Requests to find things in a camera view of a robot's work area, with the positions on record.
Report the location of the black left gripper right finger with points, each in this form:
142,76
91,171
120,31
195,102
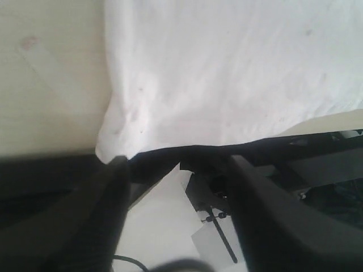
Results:
279,233

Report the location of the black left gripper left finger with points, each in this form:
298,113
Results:
100,211

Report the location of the white t-shirt red lettering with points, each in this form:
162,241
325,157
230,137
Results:
218,73

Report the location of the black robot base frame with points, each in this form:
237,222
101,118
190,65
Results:
322,171

